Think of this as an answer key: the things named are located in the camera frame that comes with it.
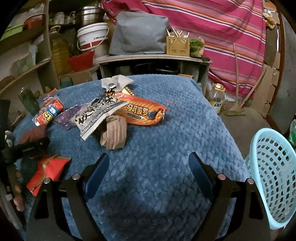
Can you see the wooden shelf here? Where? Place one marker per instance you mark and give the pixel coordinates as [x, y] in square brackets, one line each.
[44, 69]

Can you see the red plastic tray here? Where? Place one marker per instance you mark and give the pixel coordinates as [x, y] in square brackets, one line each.
[81, 61]

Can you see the grey covered appliance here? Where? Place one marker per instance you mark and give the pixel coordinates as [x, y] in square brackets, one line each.
[138, 32]

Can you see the grey metal door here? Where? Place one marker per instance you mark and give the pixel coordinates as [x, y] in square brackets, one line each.
[285, 81]

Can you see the cardboard sheets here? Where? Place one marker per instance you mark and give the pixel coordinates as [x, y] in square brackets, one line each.
[268, 76]

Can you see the yellow and brown small packet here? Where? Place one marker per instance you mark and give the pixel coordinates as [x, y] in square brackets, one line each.
[128, 90]

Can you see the green plastic bag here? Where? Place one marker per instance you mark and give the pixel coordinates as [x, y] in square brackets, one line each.
[293, 134]

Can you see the person's left hand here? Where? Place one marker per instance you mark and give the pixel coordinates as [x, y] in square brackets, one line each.
[19, 197]

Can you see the wooden chopstick holder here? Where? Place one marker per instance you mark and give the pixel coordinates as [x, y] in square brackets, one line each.
[178, 46]

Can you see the dark red packet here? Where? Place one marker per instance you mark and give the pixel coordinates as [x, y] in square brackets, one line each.
[32, 133]

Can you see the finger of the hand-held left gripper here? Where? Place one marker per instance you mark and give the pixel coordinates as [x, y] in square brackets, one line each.
[32, 148]

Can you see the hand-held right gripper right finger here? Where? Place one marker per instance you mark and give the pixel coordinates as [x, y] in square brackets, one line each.
[200, 176]

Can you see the steel pot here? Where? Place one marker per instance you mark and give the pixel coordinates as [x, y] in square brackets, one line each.
[89, 15]

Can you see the brown paper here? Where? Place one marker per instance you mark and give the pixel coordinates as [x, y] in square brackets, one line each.
[114, 134]

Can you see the black and white snack packet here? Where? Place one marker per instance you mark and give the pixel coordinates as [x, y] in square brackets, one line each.
[94, 115]

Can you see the crumpled grey tissue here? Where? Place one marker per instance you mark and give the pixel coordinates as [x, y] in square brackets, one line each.
[115, 82]

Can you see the green plastic basin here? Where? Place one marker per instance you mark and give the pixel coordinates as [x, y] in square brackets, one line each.
[12, 31]

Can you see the large yellow oil bottle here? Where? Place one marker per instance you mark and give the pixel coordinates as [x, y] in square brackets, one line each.
[59, 51]

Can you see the wooden stick with red end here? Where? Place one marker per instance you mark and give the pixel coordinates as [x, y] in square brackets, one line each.
[254, 88]

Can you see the purple wrapper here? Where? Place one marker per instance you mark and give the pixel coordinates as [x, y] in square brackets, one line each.
[64, 118]

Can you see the small oil bottle yellow cap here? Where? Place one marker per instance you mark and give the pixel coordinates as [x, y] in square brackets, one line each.
[217, 99]

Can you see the dark green bottle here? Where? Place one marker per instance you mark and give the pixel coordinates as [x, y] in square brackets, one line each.
[29, 100]

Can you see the blue fluffy blanket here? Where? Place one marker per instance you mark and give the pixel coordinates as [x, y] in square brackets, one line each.
[150, 143]

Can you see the red striped cloth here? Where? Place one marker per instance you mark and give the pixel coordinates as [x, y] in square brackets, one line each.
[219, 34]

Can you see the red mesh basket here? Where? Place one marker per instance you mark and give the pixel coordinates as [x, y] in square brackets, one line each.
[34, 20]

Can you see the bundle of chopsticks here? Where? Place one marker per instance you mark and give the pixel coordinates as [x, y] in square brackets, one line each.
[175, 33]

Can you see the light blue plastic basket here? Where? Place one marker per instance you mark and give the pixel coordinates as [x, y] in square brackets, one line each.
[256, 148]

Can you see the bag of green vegetables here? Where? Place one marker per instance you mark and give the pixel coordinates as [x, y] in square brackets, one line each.
[196, 46]

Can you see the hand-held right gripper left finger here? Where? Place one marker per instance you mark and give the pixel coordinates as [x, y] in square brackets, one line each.
[97, 178]

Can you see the white plastic bucket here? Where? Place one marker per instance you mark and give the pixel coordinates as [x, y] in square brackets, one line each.
[92, 34]

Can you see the hanging plastic food bag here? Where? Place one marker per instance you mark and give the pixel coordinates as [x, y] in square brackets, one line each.
[270, 18]

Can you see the red torn wrapper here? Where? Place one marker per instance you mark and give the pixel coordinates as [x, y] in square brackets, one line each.
[49, 169]

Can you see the orange sausage packet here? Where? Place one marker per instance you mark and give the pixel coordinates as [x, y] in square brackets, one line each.
[141, 109]

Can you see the grey wooden cabinet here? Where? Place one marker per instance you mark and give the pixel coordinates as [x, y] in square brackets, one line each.
[148, 58]

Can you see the red snack packet blue label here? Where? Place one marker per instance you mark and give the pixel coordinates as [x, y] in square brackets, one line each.
[49, 111]

